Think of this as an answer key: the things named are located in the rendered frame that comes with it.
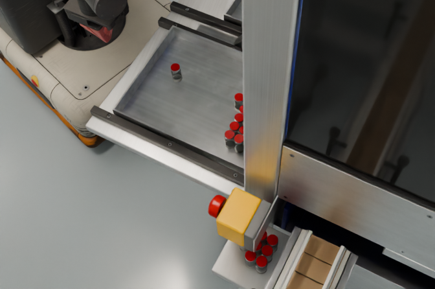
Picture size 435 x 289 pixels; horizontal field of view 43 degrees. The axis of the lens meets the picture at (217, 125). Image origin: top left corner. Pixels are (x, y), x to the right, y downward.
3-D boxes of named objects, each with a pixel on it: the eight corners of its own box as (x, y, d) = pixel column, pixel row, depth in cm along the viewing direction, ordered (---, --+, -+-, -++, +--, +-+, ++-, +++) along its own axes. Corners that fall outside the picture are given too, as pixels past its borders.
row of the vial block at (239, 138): (278, 91, 124) (278, 78, 120) (241, 155, 116) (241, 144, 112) (268, 87, 124) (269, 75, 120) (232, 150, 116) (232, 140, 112)
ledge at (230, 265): (306, 247, 107) (307, 244, 106) (277, 308, 102) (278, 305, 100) (242, 216, 111) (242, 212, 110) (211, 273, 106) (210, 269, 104)
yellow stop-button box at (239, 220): (270, 218, 100) (272, 203, 94) (252, 253, 97) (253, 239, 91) (234, 200, 102) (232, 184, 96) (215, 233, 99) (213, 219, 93)
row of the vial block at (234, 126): (268, 87, 124) (269, 75, 120) (232, 151, 116) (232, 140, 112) (259, 83, 125) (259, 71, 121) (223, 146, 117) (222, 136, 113)
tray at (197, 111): (305, 85, 124) (306, 76, 121) (254, 181, 113) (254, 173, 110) (174, 34, 133) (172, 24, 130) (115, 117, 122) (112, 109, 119)
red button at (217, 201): (235, 207, 100) (234, 198, 97) (224, 225, 98) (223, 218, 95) (216, 197, 101) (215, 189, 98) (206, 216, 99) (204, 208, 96)
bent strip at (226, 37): (252, 44, 131) (252, 28, 126) (246, 53, 129) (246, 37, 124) (200, 24, 135) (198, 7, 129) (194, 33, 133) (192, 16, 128)
